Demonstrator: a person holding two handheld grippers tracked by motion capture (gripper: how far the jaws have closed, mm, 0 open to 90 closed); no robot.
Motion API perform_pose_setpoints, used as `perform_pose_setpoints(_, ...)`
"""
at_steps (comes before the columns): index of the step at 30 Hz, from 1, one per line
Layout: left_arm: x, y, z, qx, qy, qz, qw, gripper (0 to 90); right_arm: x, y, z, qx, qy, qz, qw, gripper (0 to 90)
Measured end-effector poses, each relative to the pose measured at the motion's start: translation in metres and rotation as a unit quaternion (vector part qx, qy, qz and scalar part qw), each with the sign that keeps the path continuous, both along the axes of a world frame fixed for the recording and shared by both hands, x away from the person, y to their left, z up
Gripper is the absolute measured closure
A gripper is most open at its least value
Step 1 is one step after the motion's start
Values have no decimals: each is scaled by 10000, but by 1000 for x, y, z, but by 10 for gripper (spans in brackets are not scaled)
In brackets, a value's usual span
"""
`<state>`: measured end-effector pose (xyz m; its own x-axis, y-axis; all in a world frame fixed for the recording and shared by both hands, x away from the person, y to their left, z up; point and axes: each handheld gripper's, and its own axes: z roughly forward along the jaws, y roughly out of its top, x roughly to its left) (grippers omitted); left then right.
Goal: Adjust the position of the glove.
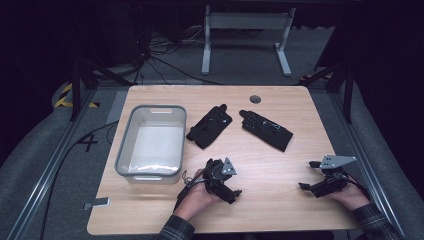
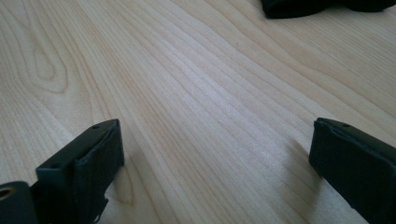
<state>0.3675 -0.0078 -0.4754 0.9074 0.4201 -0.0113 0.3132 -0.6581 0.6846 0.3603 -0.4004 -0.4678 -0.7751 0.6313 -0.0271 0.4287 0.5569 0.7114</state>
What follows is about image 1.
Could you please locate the black metal stand leg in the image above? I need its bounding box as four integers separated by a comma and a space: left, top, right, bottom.
68, 58, 135, 122
299, 61, 355, 125

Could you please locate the left hand-held gripper cable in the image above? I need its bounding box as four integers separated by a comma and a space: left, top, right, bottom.
175, 169, 205, 209

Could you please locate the right hand-held gripper cable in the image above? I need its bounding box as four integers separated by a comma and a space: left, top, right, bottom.
343, 173, 372, 202

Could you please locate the white bin with grey rim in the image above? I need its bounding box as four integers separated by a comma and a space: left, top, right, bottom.
114, 104, 188, 186

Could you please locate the person's left hand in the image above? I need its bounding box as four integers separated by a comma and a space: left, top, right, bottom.
173, 168, 223, 223

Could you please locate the small grey metal bracket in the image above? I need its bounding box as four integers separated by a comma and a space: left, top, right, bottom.
82, 196, 111, 211

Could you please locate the aluminium floor rail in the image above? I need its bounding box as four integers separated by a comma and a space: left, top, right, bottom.
5, 89, 98, 240
327, 89, 407, 239

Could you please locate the person's right hand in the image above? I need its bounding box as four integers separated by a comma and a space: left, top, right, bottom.
328, 179, 371, 212

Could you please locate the yellow black hazard tape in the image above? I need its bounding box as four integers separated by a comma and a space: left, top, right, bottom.
54, 82, 101, 109

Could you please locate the bundle of black floor cables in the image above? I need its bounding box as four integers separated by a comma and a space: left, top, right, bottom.
133, 24, 224, 86

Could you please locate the white metal desk frame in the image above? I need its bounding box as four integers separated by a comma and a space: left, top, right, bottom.
200, 4, 297, 77

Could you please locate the long black floor cable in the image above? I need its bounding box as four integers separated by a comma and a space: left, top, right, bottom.
39, 119, 120, 240

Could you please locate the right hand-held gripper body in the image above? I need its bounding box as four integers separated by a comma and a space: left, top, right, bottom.
310, 154, 357, 199

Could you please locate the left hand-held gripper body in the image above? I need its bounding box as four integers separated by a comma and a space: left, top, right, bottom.
202, 157, 239, 205

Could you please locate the hand-held gripper cable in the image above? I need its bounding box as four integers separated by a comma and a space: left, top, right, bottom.
175, 169, 205, 209
343, 173, 372, 202

